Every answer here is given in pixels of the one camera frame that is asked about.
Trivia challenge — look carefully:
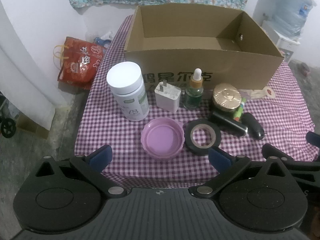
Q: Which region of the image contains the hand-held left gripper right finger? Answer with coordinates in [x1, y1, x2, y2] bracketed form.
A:
[189, 147, 290, 198]

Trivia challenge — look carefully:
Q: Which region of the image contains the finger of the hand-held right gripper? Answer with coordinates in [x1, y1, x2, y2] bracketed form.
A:
[306, 131, 320, 153]
[261, 143, 320, 173]

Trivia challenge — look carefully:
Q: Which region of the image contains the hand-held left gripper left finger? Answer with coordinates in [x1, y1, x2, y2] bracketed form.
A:
[35, 144, 128, 198]

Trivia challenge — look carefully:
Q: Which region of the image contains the black cylinder tube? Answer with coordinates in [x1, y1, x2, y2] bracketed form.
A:
[209, 111, 248, 137]

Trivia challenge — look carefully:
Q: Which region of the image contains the black tape roll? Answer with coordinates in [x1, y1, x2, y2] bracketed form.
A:
[184, 120, 222, 155]

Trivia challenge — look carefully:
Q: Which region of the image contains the black oval gadget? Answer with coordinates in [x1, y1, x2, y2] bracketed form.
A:
[242, 112, 265, 140]

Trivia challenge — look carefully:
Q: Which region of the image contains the green lip balm tube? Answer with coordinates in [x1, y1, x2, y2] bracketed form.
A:
[232, 97, 247, 121]

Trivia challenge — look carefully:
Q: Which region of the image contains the purple plastic lid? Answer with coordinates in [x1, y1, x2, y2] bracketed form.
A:
[141, 118, 185, 160]

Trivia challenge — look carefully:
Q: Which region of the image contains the white charger plug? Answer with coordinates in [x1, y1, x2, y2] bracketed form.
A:
[154, 80, 182, 113]

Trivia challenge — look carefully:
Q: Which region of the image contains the brown cardboard box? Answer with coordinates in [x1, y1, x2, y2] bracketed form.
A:
[124, 5, 285, 90]

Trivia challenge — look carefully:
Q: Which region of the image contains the purple checkered tablecloth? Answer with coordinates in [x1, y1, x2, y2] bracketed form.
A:
[74, 14, 316, 188]

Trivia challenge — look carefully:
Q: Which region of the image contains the gold lidded cream jar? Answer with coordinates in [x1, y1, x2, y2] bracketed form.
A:
[212, 83, 243, 112]

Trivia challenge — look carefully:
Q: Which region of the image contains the white supplement bottle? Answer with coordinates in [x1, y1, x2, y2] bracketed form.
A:
[107, 61, 150, 122]

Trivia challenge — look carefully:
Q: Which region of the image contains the green dropper bottle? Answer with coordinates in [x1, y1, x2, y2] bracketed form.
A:
[184, 68, 204, 110]

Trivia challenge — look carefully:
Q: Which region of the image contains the pair of shoes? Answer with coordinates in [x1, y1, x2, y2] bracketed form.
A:
[297, 62, 310, 75]

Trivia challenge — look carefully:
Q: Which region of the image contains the flat cardboard piece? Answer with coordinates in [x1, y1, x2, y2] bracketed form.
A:
[16, 112, 50, 139]

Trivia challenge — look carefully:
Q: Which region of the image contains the red gift bag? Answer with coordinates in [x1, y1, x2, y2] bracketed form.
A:
[53, 36, 105, 90]

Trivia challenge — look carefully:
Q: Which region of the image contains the black wheeled stroller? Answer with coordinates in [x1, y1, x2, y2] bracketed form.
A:
[0, 92, 17, 138]

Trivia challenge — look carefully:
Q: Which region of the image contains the blue white plastic bottle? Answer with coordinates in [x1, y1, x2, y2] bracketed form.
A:
[94, 31, 114, 46]

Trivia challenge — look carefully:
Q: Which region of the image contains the plastic-wrapped water jug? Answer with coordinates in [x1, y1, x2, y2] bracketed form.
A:
[271, 0, 313, 39]

